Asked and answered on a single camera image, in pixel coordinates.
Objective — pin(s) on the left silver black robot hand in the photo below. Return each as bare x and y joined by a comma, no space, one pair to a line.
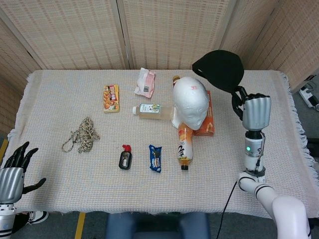
11,176

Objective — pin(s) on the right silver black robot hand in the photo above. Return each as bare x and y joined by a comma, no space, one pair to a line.
256,112

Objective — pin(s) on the black cap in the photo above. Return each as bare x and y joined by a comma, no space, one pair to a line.
221,69

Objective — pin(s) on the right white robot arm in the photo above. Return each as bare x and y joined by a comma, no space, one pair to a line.
254,154

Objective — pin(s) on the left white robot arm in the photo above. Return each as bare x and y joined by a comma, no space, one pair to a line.
6,221

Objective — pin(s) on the white foam mannequin head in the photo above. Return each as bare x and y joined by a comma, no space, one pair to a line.
190,99

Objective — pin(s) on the orange juice bottle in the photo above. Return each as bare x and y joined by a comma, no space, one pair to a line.
185,147

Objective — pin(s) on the small black red-capped bottle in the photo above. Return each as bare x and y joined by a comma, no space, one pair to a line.
125,159

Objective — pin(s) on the yellow floor tape strip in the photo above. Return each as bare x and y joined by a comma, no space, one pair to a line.
3,148
80,225

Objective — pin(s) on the orange cardboard box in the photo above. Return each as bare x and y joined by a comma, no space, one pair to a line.
209,119

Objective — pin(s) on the white black sneaker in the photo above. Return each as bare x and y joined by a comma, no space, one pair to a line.
37,216

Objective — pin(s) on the white power strip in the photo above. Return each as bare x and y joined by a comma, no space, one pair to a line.
310,95

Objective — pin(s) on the clear bottle pale drink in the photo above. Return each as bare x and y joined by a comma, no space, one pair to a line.
153,113

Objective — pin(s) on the blue Oreo cookie packet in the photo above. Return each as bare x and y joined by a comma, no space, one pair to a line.
155,159

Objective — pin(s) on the pink white plastic packet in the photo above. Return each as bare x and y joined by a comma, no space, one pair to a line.
145,83

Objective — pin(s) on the beige waffle-weave tablecloth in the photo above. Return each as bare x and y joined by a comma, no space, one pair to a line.
159,189

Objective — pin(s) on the yellow snack box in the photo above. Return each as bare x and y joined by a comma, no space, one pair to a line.
111,99

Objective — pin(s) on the blue padded seat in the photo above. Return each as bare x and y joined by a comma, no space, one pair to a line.
157,226

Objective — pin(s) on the woven folding screen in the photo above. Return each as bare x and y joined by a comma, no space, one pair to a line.
74,32

